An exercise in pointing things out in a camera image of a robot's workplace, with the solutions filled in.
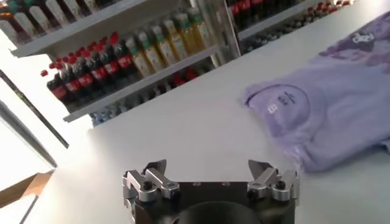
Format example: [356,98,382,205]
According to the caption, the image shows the yellow juice bottle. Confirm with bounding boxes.
[136,30,165,72]
[186,6,213,48]
[173,12,200,53]
[161,18,190,60]
[149,24,178,66]
[125,37,152,79]

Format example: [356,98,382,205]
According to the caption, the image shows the green cap bottle white label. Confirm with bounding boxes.
[13,11,38,37]
[45,0,70,25]
[81,0,100,12]
[29,4,52,30]
[63,0,85,18]

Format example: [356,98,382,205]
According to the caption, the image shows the open cardboard box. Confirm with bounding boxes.
[0,170,55,209]

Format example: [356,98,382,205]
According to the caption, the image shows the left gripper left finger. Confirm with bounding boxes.
[122,159,180,202]

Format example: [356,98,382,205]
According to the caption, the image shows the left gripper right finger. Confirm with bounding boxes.
[247,159,301,201]

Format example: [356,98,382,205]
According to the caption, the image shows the grey window frame bar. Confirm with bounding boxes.
[0,100,59,169]

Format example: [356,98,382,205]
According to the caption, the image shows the purple printed T-shirt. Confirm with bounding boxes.
[243,10,390,174]

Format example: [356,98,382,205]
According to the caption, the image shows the grey metal drinks shelf unit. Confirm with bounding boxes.
[225,0,357,55]
[0,0,241,124]

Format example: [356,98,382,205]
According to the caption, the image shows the red cap cola bottle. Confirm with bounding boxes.
[83,50,109,88]
[109,32,135,77]
[171,72,186,88]
[47,72,70,106]
[243,0,257,25]
[97,42,121,82]
[71,57,96,94]
[184,67,199,82]
[59,65,83,100]
[230,0,245,31]

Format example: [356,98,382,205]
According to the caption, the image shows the black metal frame pole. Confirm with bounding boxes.
[0,69,70,149]

